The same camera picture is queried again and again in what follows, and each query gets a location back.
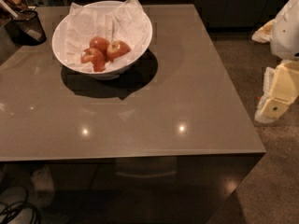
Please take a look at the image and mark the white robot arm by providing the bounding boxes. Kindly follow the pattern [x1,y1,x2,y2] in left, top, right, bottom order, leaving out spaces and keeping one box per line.
[252,0,299,124]

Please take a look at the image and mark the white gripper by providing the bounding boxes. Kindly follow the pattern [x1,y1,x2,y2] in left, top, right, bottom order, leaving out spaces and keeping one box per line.
[251,20,299,124]

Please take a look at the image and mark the black mesh pen cup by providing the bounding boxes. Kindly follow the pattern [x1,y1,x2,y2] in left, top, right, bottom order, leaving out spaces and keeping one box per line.
[5,10,47,46]

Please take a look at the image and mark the red apple back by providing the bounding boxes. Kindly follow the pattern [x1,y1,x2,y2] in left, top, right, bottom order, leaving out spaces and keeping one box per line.
[89,36,109,56]

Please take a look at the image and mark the white paper liner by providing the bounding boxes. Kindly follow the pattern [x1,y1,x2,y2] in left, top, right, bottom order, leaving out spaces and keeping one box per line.
[64,0,152,74]

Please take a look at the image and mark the white object under table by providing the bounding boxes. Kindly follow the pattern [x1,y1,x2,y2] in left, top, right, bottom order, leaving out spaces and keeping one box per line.
[31,166,55,207]

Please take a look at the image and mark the white ceramic bowl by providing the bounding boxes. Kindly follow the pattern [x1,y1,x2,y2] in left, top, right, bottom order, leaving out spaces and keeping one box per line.
[51,0,154,81]

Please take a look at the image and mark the red apple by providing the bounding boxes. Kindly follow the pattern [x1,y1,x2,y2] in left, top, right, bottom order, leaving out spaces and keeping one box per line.
[89,36,109,56]
[80,48,106,72]
[107,40,131,63]

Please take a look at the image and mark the black cables on floor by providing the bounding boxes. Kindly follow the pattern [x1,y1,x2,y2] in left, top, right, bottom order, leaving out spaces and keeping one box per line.
[0,185,42,224]

